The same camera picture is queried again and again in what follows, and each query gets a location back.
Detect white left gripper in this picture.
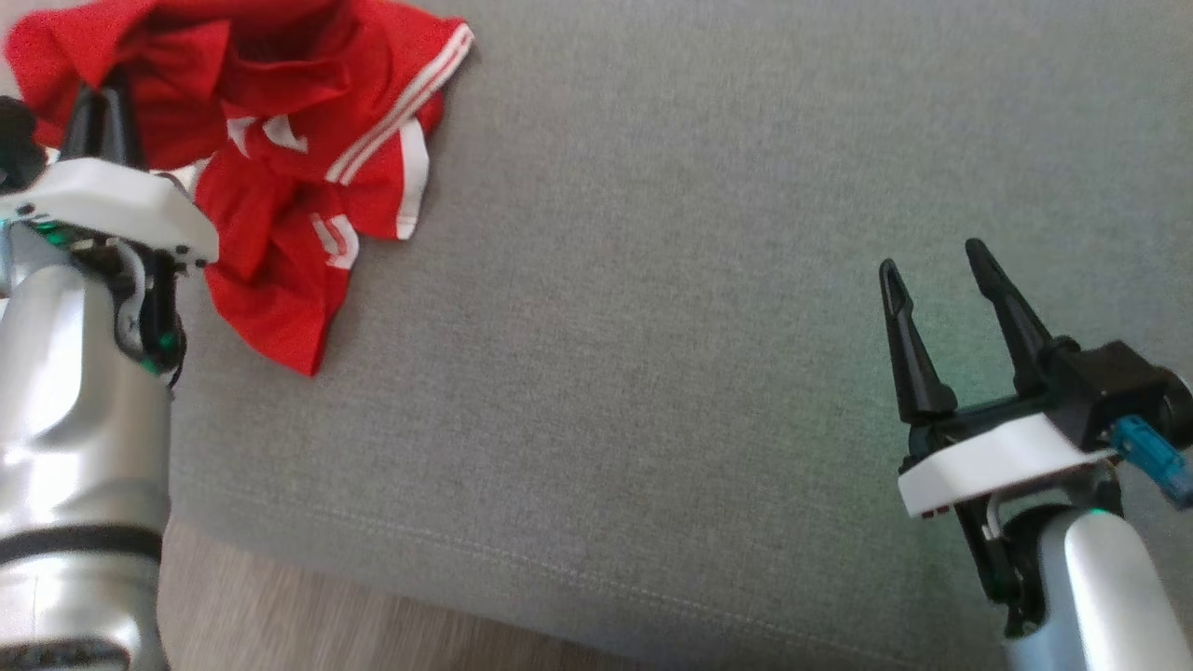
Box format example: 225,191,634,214
0,79,221,273

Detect right teal plug black cable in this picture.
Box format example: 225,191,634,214
1111,416,1193,510

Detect grey fabric sofa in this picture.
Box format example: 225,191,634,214
166,0,1193,671

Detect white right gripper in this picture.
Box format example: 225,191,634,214
878,238,1118,521

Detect red white polo shirt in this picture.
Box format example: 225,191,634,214
4,0,476,185

